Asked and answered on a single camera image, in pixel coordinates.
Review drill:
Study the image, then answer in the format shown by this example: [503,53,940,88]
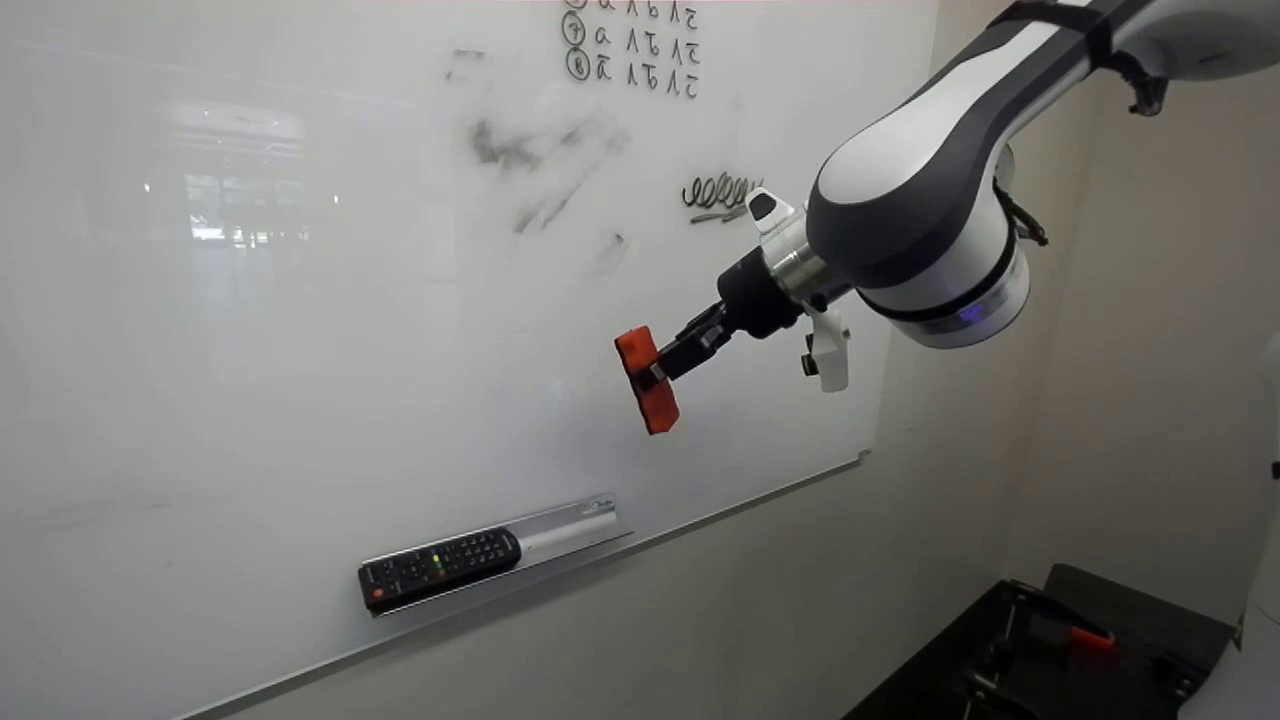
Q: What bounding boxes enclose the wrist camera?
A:
[800,303,853,394]

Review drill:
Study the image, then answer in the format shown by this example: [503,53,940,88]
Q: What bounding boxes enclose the red whiteboard duster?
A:
[613,325,682,437]

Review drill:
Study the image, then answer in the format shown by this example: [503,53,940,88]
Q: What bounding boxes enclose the whiteboard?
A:
[0,0,942,720]

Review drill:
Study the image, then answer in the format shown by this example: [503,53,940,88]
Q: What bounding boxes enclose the black remote control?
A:
[357,526,524,614]

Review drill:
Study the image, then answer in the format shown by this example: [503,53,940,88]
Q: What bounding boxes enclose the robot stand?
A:
[843,563,1242,720]

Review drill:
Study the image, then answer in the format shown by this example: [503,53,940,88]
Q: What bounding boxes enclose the black clamp with orange handle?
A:
[958,579,1118,720]

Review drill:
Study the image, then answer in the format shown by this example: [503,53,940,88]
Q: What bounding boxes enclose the silver whiteboard tray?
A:
[359,496,634,619]

